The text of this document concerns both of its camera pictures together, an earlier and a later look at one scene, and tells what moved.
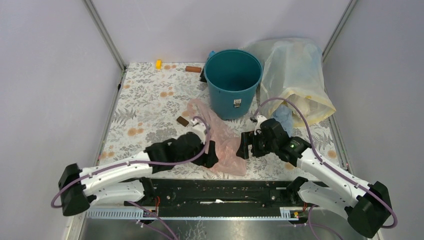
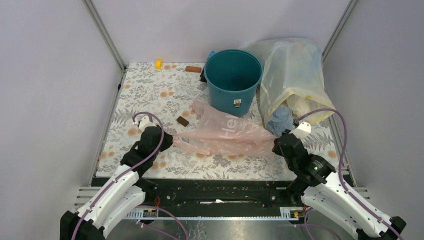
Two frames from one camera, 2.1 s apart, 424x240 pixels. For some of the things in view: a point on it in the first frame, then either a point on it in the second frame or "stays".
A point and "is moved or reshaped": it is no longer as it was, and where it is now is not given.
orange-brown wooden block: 193,69 stays
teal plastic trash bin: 232,76 stays
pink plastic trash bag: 226,140 is moved or reshaped
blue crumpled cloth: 283,115 stays
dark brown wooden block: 182,121 stays
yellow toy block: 158,64 stays
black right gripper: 246,139 → 276,149
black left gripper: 208,160 → 168,141
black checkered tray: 203,79 stays
